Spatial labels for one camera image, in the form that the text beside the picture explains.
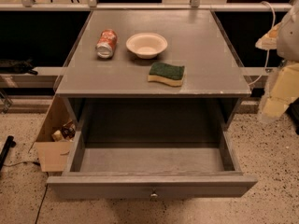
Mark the yellow foam-padded gripper finger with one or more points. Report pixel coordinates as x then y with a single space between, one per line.
281 90

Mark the green and yellow sponge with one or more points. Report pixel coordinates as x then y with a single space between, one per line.
165 73

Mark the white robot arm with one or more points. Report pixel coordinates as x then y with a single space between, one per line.
284 38

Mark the metal drawer knob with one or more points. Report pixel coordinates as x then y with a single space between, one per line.
154 196

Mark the grey open top drawer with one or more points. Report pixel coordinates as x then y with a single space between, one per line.
132 170

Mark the white paper bowl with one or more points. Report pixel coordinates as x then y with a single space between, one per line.
146 45

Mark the orange soda can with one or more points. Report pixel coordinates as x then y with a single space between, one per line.
106 44

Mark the items inside cardboard box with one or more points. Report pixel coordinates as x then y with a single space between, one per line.
65 133

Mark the cardboard box on floor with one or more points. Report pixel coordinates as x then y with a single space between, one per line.
52 147

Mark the black object on shelf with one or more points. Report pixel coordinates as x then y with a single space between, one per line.
8 66

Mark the black pole on floor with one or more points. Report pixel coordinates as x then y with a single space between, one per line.
7 146

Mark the metal rail frame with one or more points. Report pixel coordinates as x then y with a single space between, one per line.
216 5

